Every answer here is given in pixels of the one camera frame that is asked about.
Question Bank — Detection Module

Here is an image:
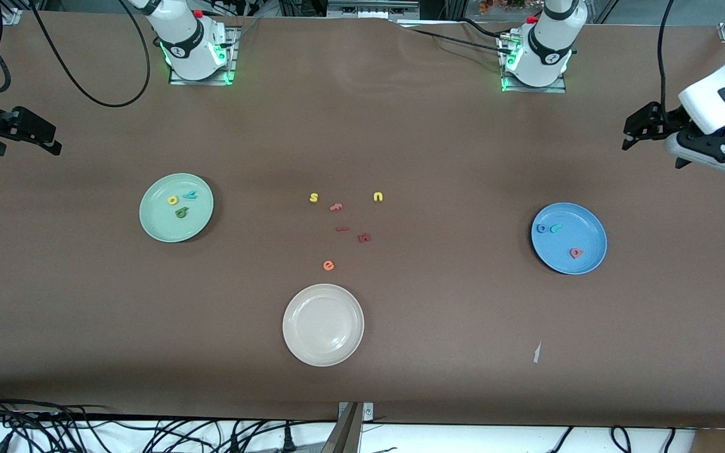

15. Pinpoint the light green plate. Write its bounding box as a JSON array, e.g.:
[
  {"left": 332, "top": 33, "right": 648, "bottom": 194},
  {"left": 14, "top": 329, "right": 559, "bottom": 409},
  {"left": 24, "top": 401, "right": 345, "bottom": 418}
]
[{"left": 139, "top": 173, "right": 215, "bottom": 243}]

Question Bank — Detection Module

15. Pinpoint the beige plate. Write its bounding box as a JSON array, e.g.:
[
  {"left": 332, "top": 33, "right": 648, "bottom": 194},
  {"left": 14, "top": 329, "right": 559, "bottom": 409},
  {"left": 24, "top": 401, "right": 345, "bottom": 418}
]
[{"left": 282, "top": 284, "right": 365, "bottom": 367}]

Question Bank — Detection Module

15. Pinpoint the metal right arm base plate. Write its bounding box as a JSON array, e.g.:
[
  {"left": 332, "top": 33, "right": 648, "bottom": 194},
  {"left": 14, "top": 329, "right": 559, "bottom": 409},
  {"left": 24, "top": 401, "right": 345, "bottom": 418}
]
[{"left": 169, "top": 25, "right": 238, "bottom": 86}]

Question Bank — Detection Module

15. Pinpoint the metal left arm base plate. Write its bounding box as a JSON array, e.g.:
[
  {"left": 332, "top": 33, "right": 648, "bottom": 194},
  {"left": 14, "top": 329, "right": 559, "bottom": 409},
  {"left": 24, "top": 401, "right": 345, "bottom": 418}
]
[{"left": 500, "top": 35, "right": 568, "bottom": 94}]

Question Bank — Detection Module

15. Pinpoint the grey metal bar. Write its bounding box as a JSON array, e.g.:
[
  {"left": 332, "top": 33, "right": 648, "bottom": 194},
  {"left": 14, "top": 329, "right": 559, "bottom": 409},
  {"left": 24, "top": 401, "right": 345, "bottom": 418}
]
[{"left": 320, "top": 403, "right": 363, "bottom": 453}]

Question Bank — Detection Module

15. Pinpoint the small metal bracket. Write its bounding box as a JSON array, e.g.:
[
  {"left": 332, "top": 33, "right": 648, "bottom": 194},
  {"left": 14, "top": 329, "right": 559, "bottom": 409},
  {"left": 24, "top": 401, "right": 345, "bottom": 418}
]
[{"left": 337, "top": 401, "right": 374, "bottom": 423}]

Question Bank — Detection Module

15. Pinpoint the black tabletop cable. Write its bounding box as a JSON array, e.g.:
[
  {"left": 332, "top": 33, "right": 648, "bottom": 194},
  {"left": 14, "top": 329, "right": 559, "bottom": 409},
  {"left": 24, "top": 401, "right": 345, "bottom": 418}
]
[{"left": 400, "top": 19, "right": 514, "bottom": 54}]

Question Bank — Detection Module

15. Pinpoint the blue plate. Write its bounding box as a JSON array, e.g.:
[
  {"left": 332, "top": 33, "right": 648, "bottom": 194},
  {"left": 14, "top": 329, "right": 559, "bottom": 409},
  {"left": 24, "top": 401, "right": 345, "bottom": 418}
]
[{"left": 531, "top": 202, "right": 608, "bottom": 276}]

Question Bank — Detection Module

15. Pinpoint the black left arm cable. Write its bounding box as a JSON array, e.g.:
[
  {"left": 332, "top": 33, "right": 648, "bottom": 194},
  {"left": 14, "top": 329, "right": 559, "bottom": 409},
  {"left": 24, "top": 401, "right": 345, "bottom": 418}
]
[{"left": 657, "top": 0, "right": 676, "bottom": 111}]

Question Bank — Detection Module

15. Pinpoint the aluminium frame profile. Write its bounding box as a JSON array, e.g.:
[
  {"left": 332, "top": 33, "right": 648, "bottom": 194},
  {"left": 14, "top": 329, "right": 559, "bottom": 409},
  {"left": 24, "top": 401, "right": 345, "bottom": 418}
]
[{"left": 327, "top": 0, "right": 421, "bottom": 20}]

